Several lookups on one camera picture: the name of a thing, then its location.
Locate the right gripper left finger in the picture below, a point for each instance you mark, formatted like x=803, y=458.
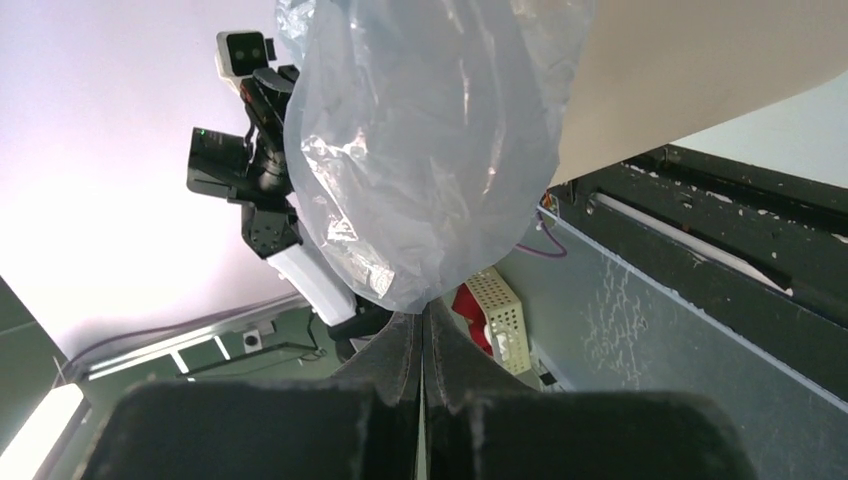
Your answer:
x=362, y=422

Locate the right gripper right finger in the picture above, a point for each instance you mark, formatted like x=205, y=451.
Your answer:
x=484, y=423

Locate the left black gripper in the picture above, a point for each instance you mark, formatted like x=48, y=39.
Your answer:
x=266, y=95

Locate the blue plastic trash bag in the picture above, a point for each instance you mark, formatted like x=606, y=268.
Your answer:
x=421, y=135

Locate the beige trash bin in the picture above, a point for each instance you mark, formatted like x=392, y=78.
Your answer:
x=653, y=72

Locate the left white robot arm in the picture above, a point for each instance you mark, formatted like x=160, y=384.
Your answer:
x=271, y=228

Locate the beige perforated box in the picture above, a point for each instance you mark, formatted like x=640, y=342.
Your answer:
x=504, y=321

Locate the red object under table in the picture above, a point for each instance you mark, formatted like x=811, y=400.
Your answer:
x=467, y=307

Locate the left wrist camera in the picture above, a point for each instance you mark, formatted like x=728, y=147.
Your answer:
x=241, y=52

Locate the silver aluminium base frame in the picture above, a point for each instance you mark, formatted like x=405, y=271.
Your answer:
x=128, y=349

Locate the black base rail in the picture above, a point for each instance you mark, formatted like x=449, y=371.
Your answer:
x=762, y=252

